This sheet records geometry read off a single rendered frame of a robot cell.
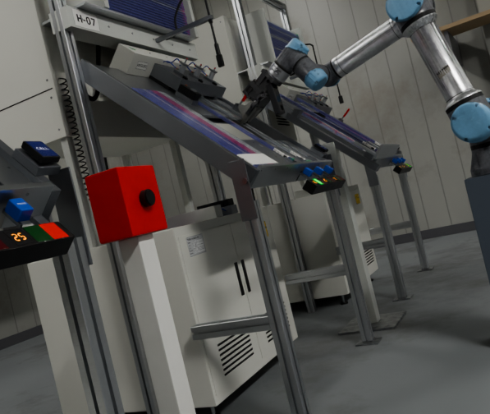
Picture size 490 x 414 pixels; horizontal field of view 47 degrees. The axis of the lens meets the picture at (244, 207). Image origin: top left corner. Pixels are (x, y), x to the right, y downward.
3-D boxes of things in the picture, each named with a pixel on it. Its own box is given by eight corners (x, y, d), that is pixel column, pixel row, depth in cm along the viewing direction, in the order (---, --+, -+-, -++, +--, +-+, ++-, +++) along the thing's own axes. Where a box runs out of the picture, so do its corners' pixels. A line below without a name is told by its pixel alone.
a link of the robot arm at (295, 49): (306, 48, 195) (290, 34, 197) (286, 74, 199) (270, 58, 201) (314, 52, 201) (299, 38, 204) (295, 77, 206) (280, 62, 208)
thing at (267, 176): (323, 177, 221) (332, 161, 218) (250, 189, 162) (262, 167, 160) (321, 175, 221) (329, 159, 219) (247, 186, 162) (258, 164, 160)
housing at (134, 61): (192, 99, 243) (206, 69, 239) (120, 89, 199) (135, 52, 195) (178, 90, 246) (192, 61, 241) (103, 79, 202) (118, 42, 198)
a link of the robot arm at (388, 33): (432, -12, 190) (317, 69, 217) (423, -18, 181) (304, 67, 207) (449, 18, 188) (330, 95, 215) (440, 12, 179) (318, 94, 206)
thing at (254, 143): (323, 169, 220) (327, 162, 219) (251, 178, 161) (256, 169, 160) (284, 145, 227) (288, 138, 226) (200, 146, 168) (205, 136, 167)
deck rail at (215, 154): (250, 188, 162) (260, 170, 160) (247, 189, 160) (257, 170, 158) (79, 76, 185) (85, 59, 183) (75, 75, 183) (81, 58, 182)
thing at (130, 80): (246, 129, 233) (252, 118, 232) (153, 124, 174) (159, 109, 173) (186, 92, 244) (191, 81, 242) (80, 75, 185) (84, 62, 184)
